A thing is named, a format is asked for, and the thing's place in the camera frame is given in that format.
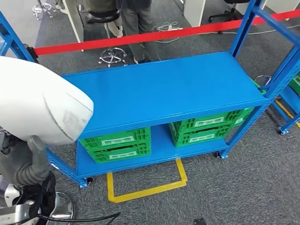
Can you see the red barrier belt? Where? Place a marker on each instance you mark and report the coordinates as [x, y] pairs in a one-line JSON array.
[[140, 38]]

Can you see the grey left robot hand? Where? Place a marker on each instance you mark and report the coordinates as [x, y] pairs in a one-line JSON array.
[[19, 164]]

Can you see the black office chair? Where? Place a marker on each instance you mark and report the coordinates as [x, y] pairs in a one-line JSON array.
[[227, 14]]

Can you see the chrome stool base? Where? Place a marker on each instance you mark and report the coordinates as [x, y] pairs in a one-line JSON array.
[[44, 7]]

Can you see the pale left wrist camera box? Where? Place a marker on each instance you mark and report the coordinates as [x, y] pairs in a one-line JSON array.
[[13, 214]]

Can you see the black round stool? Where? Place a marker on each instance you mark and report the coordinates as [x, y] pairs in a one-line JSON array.
[[102, 15]]

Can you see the person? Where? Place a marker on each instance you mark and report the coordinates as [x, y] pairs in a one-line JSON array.
[[100, 4], [140, 31]]

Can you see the white curved plastic car part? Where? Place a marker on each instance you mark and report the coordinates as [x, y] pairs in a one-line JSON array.
[[35, 102]]

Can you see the black belt barrier cassette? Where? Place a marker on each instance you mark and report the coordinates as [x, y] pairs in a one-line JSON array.
[[32, 54]]

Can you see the white desk panel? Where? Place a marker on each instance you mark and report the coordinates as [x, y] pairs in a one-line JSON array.
[[193, 12], [74, 21]]

